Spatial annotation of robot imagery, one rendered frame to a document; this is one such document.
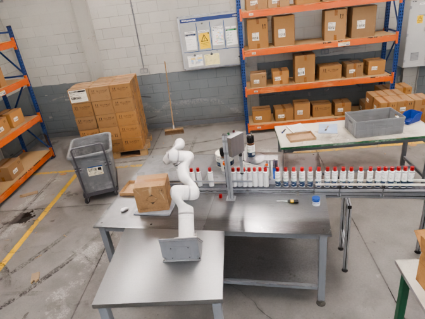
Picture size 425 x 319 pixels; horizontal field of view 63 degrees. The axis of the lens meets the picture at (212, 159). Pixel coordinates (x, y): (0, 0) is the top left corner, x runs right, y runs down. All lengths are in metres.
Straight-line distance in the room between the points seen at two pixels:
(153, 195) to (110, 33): 5.00
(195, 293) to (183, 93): 5.65
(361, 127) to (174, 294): 3.10
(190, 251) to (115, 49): 5.70
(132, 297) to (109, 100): 4.35
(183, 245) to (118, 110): 4.13
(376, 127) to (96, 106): 4.49
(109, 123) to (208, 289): 4.55
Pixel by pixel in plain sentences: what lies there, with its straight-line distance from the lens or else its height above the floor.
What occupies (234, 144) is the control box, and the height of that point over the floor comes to 1.40.
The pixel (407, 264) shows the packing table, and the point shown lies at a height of 0.78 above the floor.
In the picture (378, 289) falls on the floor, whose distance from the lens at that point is 3.77.
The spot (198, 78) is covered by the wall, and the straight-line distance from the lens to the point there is 7.52.
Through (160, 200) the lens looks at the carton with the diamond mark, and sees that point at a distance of 3.28.
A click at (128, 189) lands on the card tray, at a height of 0.83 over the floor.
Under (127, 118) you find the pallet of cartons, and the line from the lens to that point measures 6.44.
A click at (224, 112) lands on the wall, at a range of 7.70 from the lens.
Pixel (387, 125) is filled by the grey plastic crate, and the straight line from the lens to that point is 4.77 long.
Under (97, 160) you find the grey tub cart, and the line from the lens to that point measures 5.20.
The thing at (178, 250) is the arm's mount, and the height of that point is 0.93.
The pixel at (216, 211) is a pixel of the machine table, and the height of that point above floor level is 0.83.
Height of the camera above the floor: 2.66
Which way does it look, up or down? 26 degrees down
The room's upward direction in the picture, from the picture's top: 7 degrees counter-clockwise
